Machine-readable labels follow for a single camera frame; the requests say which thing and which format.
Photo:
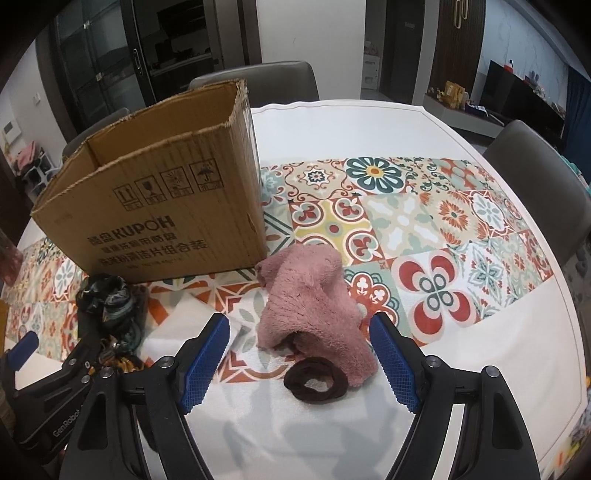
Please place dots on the white shoe rack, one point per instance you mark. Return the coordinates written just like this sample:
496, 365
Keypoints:
32, 164

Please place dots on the dark glass sliding door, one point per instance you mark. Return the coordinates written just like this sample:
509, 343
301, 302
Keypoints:
138, 50

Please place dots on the yellow box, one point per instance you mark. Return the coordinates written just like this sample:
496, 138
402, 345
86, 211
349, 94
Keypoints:
455, 94

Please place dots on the brown cardboard box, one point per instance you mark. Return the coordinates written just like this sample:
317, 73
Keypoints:
161, 207

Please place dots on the grey television cabinet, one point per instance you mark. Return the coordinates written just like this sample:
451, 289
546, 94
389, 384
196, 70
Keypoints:
461, 117

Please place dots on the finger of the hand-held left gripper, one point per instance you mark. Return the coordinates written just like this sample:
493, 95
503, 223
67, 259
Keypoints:
69, 376
25, 346

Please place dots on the black patterned scarf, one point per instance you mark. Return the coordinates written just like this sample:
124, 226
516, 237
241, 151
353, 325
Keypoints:
108, 300

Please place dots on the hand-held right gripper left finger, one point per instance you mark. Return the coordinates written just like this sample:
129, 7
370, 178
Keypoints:
203, 364

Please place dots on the grey dining chair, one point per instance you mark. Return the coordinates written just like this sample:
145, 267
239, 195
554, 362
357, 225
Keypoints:
94, 131
540, 184
277, 81

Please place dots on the black television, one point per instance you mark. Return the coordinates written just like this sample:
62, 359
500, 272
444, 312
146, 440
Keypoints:
521, 94

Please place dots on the pink fluffy cloth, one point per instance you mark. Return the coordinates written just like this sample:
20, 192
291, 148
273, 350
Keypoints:
314, 304

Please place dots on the white thin sheet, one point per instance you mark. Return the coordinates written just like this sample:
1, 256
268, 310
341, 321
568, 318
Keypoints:
207, 314

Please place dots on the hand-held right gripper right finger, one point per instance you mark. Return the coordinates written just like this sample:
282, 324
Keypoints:
397, 364

